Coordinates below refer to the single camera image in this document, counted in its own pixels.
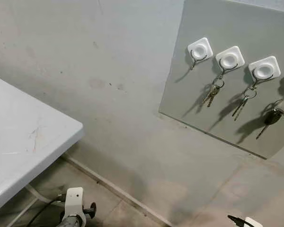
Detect grey hook board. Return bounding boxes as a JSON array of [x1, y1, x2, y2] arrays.
[[159, 0, 284, 159]]

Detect white table leg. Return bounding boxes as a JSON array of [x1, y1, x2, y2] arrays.
[[7, 183, 62, 227]]

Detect white table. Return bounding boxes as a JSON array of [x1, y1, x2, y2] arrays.
[[0, 73, 84, 216]]

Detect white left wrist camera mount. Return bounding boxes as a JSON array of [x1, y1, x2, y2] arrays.
[[64, 187, 85, 218]]

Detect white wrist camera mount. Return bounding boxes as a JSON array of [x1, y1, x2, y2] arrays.
[[64, 187, 85, 218], [244, 217, 263, 227]]

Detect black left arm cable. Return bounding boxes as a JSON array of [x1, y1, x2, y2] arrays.
[[27, 193, 68, 227]]

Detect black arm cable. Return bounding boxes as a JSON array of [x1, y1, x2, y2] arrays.
[[227, 215, 247, 227], [27, 193, 68, 227]]

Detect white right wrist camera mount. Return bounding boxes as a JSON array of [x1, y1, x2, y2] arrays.
[[244, 217, 263, 227]]

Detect black car key on ring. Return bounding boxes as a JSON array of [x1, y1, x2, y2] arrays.
[[256, 98, 284, 140]]

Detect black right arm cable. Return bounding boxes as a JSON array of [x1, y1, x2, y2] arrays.
[[227, 215, 247, 227]]

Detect brass keys on ring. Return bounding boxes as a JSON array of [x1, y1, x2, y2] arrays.
[[202, 77, 225, 108]]

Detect silver keys on ring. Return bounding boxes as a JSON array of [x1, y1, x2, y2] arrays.
[[231, 87, 257, 122]]

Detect white square wall hook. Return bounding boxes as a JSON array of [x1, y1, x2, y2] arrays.
[[248, 56, 281, 88], [215, 46, 245, 79], [187, 37, 213, 70]]

